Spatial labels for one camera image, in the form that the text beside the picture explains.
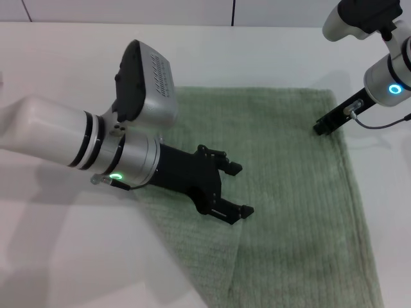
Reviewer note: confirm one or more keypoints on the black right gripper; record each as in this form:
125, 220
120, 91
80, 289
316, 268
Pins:
340, 115

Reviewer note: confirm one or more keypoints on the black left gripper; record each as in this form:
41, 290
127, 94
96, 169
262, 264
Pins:
186, 173

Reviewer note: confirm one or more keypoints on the green ribbed towel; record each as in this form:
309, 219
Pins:
289, 208

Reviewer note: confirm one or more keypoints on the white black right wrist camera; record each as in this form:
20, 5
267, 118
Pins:
363, 16

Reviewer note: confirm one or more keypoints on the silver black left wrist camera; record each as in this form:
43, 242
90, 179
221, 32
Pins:
154, 96

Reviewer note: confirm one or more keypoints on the black vertical wall strip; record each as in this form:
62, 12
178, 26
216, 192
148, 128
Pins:
232, 13

